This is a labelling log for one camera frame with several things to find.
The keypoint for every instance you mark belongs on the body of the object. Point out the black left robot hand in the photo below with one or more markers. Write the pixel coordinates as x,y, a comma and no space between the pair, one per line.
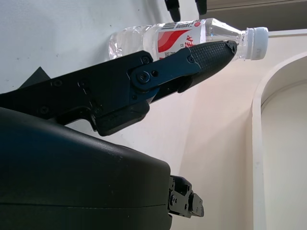
173,9

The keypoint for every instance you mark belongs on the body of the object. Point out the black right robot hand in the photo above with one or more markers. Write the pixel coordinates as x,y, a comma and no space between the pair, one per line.
72,179

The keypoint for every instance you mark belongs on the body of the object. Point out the clear plastic water bottle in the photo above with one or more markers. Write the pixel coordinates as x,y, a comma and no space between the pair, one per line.
172,36

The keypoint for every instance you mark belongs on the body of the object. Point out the white arched panel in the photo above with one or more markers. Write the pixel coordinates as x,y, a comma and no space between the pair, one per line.
256,143

